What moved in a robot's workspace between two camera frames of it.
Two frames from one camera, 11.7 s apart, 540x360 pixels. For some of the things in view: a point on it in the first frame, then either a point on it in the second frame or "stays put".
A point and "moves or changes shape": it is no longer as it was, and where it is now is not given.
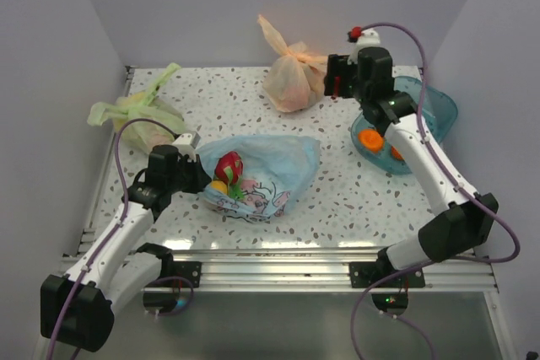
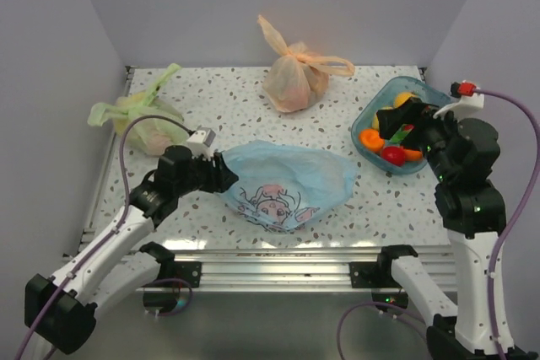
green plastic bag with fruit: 145,104 stays put
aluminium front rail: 315,267 stays put
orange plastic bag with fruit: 294,81 stays put
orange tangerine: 370,139 stays put
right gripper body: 338,67 to 433,132
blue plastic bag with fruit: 257,177 moves or changes shape
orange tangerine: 395,153 moves or changes shape
